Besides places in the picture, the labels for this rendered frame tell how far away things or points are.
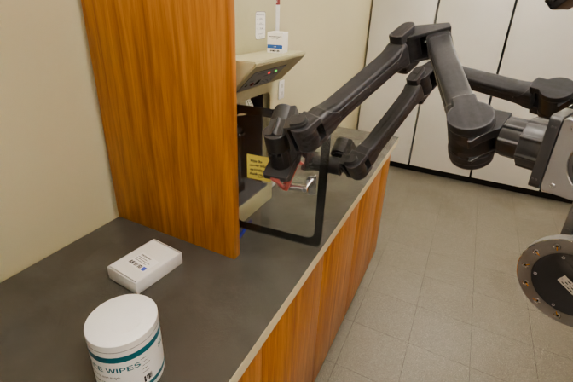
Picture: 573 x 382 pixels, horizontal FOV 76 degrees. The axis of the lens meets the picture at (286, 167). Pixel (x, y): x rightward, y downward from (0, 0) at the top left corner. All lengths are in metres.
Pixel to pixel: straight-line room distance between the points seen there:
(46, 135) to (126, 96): 0.25
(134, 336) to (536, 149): 0.75
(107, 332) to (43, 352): 0.26
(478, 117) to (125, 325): 0.74
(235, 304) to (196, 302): 0.10
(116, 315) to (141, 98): 0.59
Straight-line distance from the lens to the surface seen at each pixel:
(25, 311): 1.15
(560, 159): 0.69
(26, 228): 1.29
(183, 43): 0.99
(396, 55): 0.98
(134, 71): 1.13
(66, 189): 1.32
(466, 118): 0.71
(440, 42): 0.99
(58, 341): 1.04
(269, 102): 1.34
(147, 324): 0.79
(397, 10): 4.00
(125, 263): 1.13
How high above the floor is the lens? 1.65
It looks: 24 degrees down
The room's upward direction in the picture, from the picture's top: 2 degrees clockwise
